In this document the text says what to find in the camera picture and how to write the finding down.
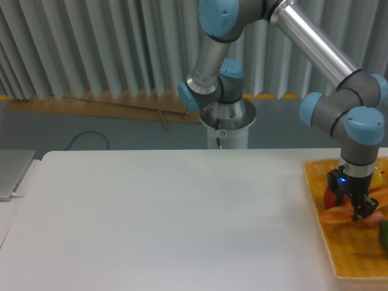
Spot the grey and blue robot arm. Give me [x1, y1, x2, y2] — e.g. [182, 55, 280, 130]
[177, 1, 387, 221]

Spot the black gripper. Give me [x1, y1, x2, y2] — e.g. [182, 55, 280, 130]
[327, 165, 379, 221]

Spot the yellow bell pepper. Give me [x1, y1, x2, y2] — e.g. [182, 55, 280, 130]
[369, 166, 386, 192]

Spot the red bell pepper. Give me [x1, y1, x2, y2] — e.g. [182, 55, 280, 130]
[323, 187, 336, 210]

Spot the brown cardboard sheet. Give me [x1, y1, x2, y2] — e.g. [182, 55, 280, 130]
[6, 89, 201, 130]

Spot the yellow woven basket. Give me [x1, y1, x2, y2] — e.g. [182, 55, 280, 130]
[303, 159, 387, 286]

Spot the white laptop cable plug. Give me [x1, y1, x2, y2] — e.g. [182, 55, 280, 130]
[11, 192, 25, 198]

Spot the orange baguette bread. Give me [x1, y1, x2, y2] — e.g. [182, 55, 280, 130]
[319, 187, 387, 224]

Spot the pink egg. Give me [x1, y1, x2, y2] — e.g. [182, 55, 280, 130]
[363, 211, 385, 227]

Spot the silver laptop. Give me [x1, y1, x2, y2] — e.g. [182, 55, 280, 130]
[1, 149, 35, 202]

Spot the green vegetable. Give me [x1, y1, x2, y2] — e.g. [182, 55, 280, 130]
[379, 220, 388, 252]

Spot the black floor cable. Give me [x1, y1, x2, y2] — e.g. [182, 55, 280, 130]
[62, 130, 109, 151]

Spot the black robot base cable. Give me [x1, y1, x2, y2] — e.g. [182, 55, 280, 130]
[215, 118, 224, 150]

